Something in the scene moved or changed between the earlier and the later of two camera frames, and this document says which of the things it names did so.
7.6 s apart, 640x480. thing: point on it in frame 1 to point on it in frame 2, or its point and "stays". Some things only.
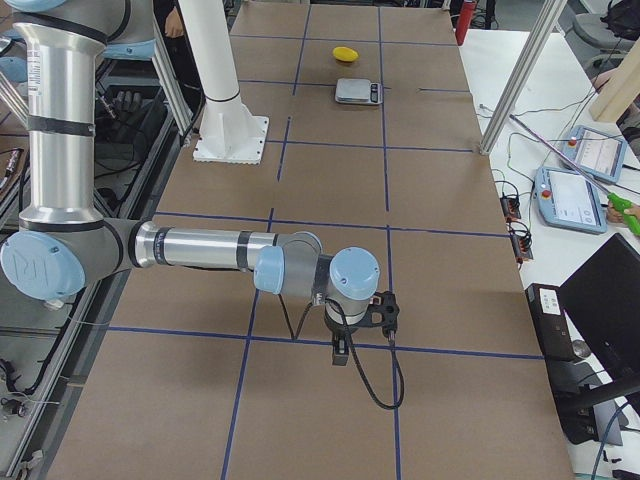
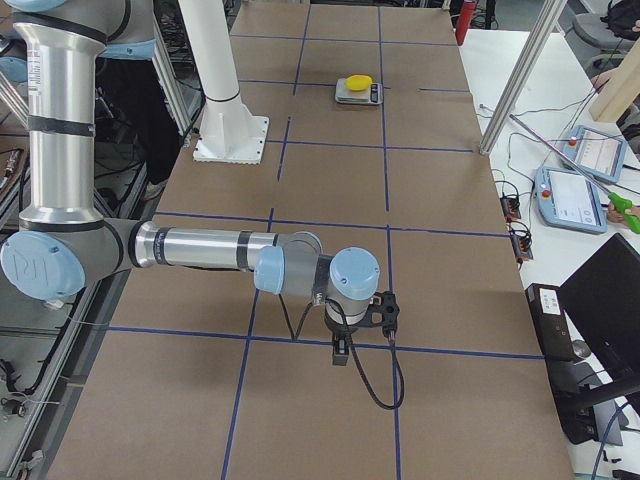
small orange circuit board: [511, 207] stays
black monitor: [601, 299] stays
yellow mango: [345, 54] to [358, 82]
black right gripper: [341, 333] stays
